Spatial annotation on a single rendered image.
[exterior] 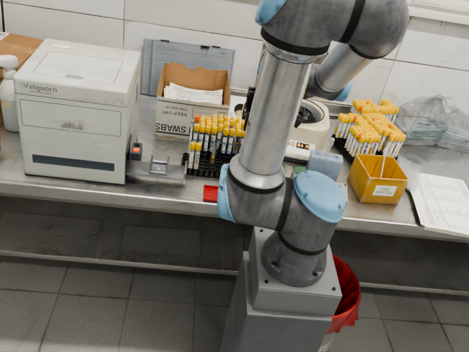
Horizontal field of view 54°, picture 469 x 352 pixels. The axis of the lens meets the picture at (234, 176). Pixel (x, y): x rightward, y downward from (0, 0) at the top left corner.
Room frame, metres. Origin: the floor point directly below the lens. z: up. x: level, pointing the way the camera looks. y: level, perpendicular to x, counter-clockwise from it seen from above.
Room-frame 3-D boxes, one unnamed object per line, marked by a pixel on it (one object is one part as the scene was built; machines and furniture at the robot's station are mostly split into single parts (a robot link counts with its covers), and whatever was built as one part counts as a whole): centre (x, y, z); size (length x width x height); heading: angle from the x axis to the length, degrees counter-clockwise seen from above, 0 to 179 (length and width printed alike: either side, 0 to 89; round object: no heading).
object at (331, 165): (1.25, -0.27, 0.92); 0.10 x 0.07 x 0.10; 90
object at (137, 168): (1.09, 0.24, 0.92); 0.21 x 0.07 x 0.05; 98
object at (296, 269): (0.79, -0.17, 1.00); 0.15 x 0.15 x 0.10
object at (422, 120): (1.72, -0.68, 0.97); 0.26 x 0.17 x 0.19; 112
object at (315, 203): (0.78, -0.17, 1.12); 0.13 x 0.12 x 0.14; 91
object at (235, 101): (1.50, 0.01, 0.92); 0.24 x 0.12 x 0.10; 8
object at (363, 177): (1.25, -0.45, 0.93); 0.13 x 0.13 x 0.10; 13
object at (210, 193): (1.08, 0.05, 0.88); 0.07 x 0.07 x 0.01; 8
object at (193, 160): (1.20, 0.08, 0.93); 0.17 x 0.09 x 0.11; 98
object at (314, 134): (1.48, -0.17, 0.94); 0.30 x 0.24 x 0.12; 179
